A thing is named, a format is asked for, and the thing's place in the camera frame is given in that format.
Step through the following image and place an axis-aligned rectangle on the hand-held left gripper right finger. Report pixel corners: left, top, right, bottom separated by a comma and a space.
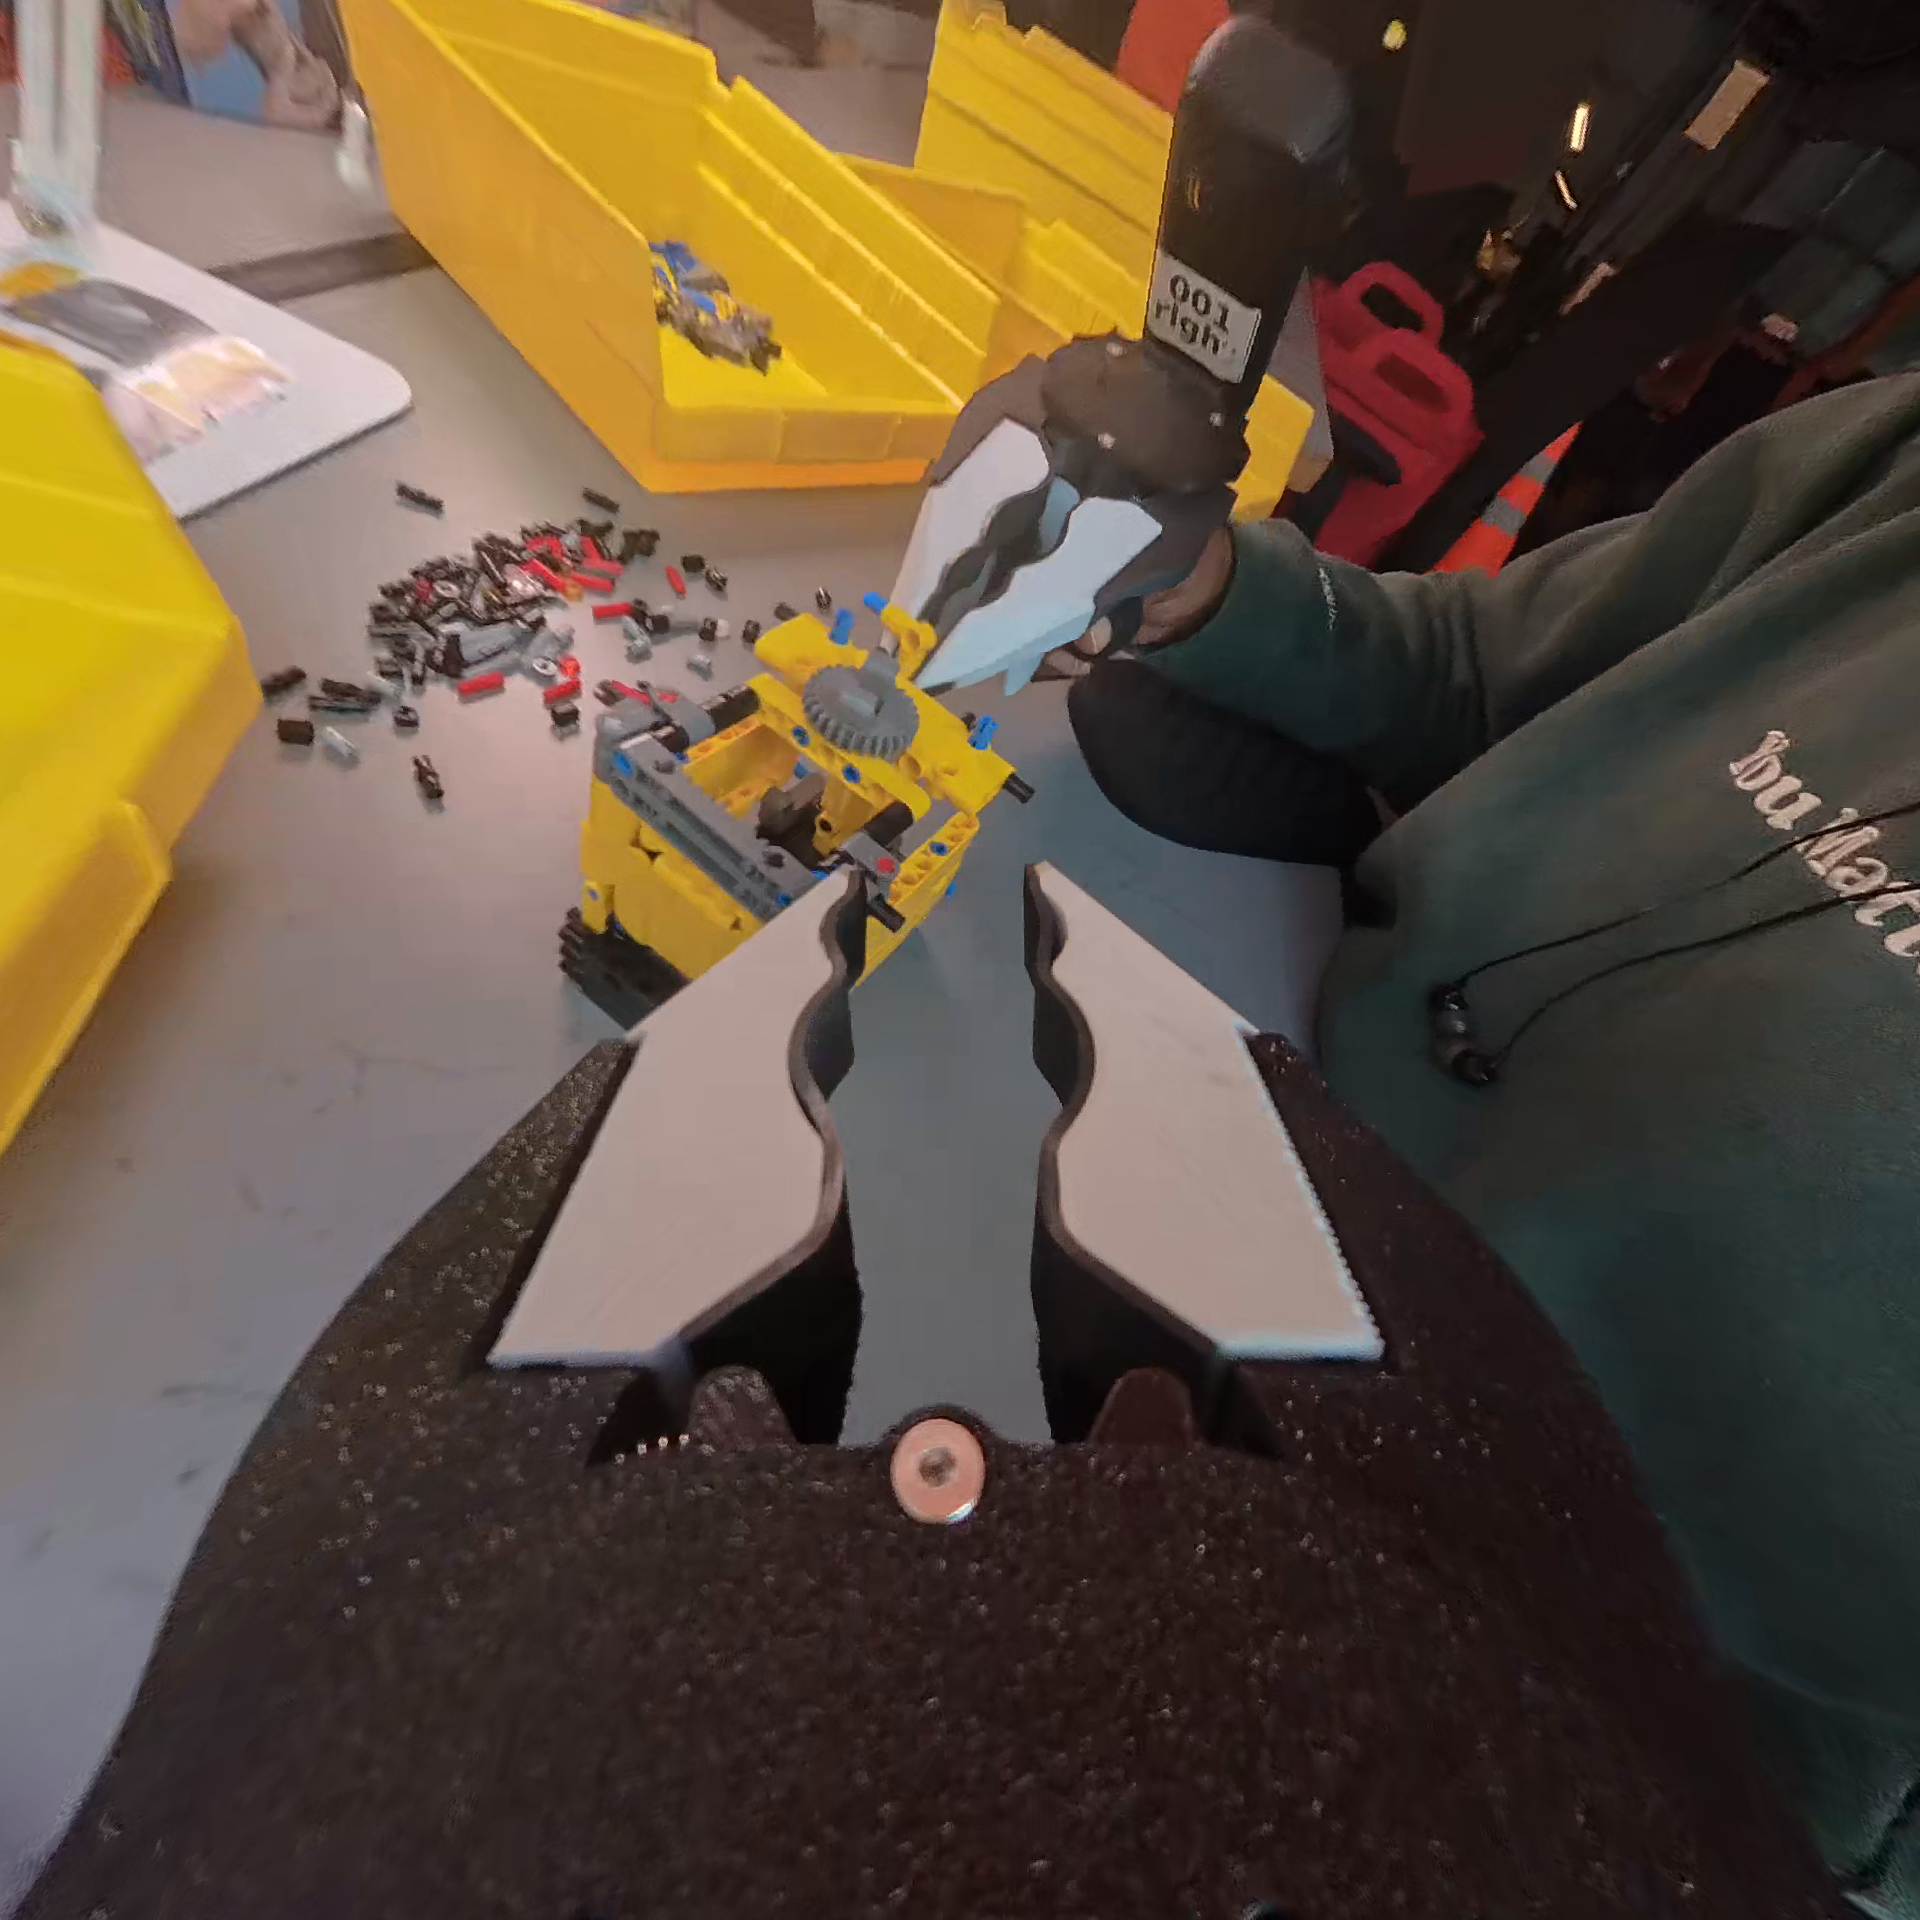
1025, 864, 1385, 1455

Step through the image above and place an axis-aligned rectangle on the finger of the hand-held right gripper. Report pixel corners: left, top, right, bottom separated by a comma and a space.
915, 497, 1172, 697
892, 420, 1057, 641

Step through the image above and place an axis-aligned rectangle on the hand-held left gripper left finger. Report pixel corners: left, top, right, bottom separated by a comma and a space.
486, 867, 874, 1460

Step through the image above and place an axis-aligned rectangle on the yellow black lego model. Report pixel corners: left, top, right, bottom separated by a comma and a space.
557, 591, 1038, 1029

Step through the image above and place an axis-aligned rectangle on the heap of grey blue lego parts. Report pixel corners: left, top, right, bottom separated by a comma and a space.
647, 240, 782, 376

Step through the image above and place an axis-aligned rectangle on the yellow divided storage bin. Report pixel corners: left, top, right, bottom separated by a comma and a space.
335, 0, 999, 497

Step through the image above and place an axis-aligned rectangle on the pile of small lego pins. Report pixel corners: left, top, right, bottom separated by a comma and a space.
263, 480, 804, 804

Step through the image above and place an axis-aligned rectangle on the dark blue lego set box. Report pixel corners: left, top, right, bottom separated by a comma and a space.
105, 0, 347, 129

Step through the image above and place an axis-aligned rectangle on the person's right hand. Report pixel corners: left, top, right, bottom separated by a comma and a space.
1031, 521, 1239, 684

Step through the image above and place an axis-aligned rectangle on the yellow plastic storage bin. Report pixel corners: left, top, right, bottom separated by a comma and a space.
0, 336, 265, 1156
915, 0, 1322, 520

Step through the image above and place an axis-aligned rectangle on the red plastic container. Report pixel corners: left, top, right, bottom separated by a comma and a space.
1306, 263, 1484, 569

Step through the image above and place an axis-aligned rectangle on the orange traffic cone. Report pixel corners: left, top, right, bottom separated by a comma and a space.
1431, 423, 1585, 579

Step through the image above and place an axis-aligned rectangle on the person's green sweatshirt torso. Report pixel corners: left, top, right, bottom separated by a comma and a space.
1318, 376, 1920, 1877

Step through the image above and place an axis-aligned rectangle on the white wooden book stand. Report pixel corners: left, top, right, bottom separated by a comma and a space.
0, 0, 414, 520

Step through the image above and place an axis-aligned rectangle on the yellow grey sticker sheet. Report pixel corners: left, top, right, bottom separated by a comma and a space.
0, 263, 294, 460

